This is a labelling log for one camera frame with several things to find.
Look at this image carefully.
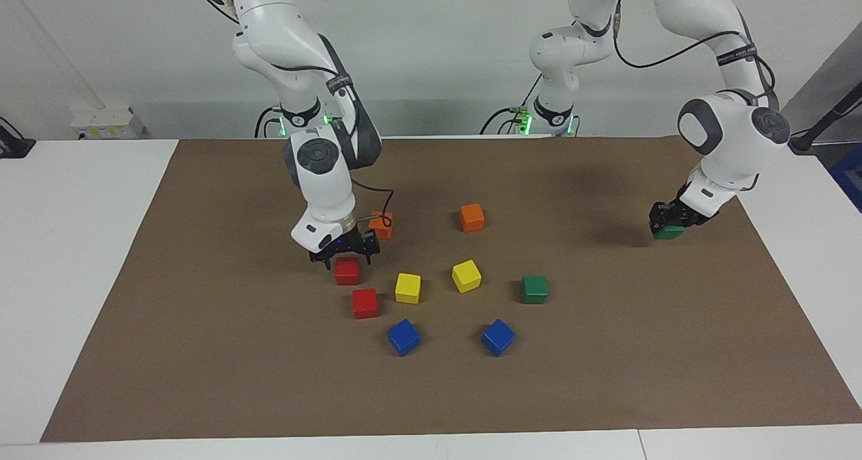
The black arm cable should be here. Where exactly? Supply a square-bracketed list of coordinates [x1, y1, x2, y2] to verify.
[269, 63, 395, 229]
[611, 9, 776, 110]

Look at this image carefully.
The white power strip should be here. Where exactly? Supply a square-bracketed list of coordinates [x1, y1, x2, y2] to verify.
[71, 106, 146, 141]

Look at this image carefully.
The brown table mat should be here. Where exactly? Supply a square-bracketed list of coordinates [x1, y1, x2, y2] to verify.
[40, 135, 862, 443]

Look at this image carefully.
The black stand pole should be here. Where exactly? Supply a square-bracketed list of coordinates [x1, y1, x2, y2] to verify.
[785, 81, 862, 154]

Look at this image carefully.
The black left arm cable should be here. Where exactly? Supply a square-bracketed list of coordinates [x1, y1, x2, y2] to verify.
[611, 9, 776, 110]

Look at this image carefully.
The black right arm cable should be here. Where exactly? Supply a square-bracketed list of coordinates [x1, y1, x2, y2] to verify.
[269, 63, 395, 229]

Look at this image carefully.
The blue plastic bin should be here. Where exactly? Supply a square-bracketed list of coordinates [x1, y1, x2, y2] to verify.
[828, 143, 862, 213]

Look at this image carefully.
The black clamp mount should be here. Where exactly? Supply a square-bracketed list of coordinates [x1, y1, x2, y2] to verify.
[0, 117, 36, 159]

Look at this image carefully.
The black base cable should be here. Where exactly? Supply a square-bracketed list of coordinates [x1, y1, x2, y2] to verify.
[254, 106, 284, 139]
[479, 76, 543, 136]

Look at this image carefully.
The blue wooden cube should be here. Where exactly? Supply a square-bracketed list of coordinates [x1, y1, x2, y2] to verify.
[387, 319, 422, 358]
[481, 319, 517, 358]

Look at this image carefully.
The yellow wooden cube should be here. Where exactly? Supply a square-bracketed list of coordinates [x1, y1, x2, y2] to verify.
[451, 259, 483, 294]
[395, 273, 422, 305]

